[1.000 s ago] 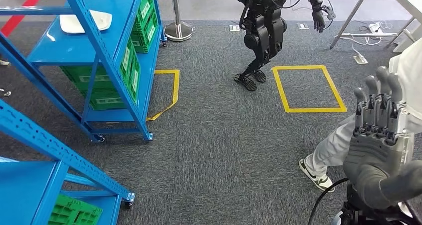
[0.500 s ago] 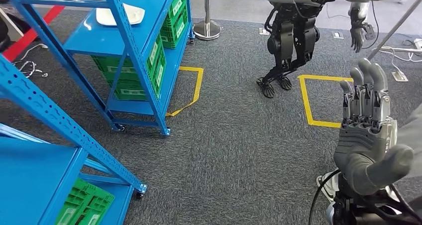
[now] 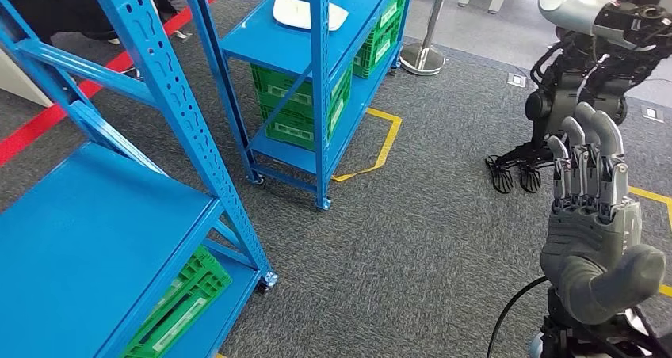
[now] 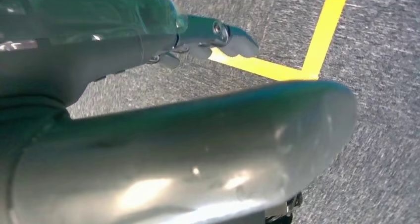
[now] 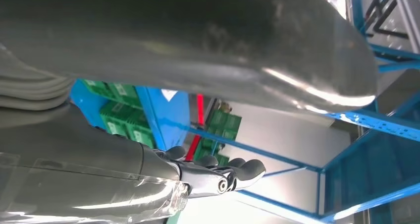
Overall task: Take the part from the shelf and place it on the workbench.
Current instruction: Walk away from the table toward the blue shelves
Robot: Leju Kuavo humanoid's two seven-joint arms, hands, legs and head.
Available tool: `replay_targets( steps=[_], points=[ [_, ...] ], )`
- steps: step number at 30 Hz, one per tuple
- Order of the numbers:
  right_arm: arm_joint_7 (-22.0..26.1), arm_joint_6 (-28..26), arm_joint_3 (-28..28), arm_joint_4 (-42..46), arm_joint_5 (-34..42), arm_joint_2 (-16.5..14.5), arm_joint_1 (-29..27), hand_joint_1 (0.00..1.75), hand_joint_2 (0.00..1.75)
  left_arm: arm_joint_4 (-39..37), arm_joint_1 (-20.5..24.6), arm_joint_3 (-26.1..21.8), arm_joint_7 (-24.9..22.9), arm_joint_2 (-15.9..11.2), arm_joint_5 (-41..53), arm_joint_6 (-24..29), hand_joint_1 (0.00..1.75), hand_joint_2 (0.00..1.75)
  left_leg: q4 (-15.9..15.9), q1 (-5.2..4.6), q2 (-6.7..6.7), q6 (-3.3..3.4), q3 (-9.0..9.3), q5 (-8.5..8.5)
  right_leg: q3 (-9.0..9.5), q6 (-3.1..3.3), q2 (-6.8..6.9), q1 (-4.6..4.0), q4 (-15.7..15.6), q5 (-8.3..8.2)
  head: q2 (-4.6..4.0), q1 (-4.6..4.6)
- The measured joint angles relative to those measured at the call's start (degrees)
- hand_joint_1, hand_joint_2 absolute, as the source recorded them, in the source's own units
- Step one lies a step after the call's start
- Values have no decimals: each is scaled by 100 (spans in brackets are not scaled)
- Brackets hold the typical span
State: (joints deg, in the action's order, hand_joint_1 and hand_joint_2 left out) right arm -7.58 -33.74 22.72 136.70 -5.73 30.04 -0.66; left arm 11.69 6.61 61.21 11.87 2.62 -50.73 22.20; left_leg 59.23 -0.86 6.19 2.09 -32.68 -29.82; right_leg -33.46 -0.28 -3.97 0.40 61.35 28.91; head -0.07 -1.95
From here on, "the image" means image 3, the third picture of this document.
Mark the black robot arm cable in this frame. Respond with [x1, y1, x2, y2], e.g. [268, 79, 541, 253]
[485, 276, 550, 358]

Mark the silver stanchion post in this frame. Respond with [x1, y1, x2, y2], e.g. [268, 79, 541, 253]
[399, 0, 452, 77]

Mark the white desk panel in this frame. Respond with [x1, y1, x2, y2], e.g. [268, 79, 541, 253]
[0, 48, 54, 108]

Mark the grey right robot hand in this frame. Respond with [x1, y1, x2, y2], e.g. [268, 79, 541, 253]
[539, 101, 666, 326]

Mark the yellow floor tape square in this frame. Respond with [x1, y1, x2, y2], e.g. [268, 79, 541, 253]
[331, 107, 403, 184]

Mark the blue metal shelf rack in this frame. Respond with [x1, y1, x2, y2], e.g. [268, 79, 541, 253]
[0, 0, 279, 358]
[181, 0, 417, 211]

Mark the red barrier belt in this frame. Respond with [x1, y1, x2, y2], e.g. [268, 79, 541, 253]
[0, 0, 233, 168]

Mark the black humanoid robot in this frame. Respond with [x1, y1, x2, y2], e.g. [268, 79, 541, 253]
[485, 0, 672, 195]

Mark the person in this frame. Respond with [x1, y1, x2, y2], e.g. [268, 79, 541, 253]
[7, 0, 187, 46]

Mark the white plastic cover part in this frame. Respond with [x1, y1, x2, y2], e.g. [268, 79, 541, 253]
[272, 0, 350, 32]

